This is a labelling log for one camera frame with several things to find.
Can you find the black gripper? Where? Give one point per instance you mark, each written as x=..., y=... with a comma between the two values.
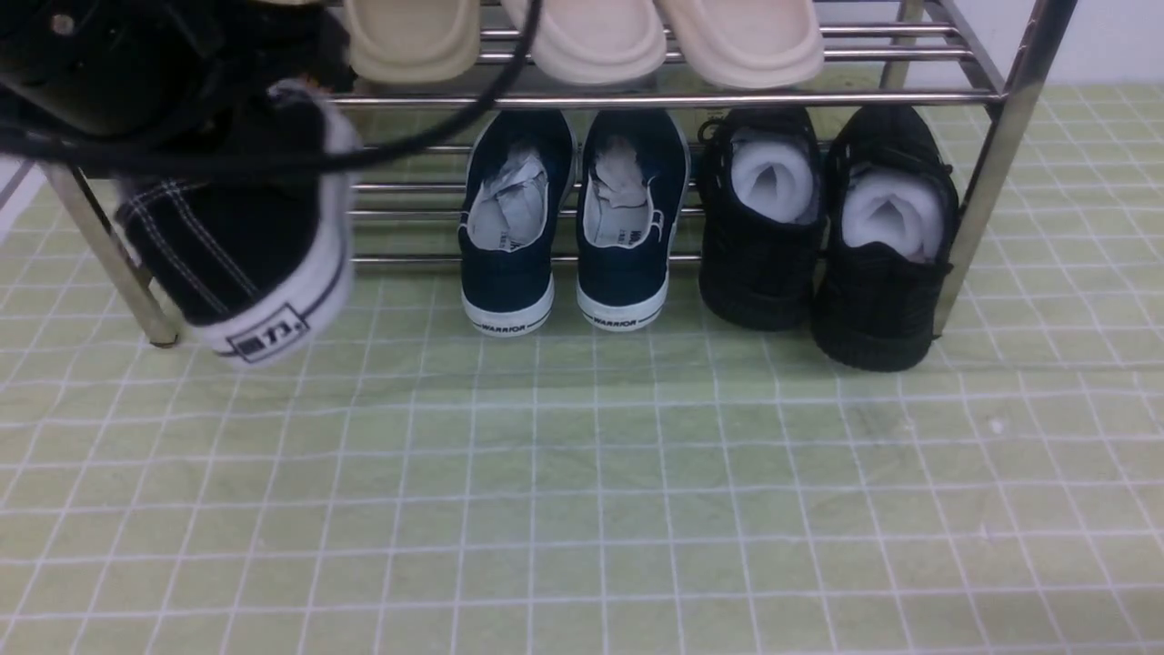
x=170, y=87

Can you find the black canvas sneaker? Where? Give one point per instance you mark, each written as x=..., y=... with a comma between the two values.
x=256, y=268

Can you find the metal shoe rack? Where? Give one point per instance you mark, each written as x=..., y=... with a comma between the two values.
x=1010, y=105

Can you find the navy sneaker left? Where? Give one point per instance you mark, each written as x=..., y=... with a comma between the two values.
x=520, y=172

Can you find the navy sneaker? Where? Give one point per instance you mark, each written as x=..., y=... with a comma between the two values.
x=520, y=172
x=635, y=172

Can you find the cream slipper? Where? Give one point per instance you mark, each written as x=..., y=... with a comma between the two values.
x=748, y=45
x=599, y=43

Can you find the navy sneaker right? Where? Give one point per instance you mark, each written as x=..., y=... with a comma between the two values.
x=635, y=172

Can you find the cream slipper far right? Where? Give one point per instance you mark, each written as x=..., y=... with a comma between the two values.
x=748, y=45

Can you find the black knit shoe left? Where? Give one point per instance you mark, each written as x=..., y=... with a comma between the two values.
x=759, y=182

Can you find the black knit shoe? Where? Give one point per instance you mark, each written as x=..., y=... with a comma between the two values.
x=892, y=211
x=759, y=182

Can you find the black knit shoe right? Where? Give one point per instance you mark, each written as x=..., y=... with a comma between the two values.
x=892, y=211

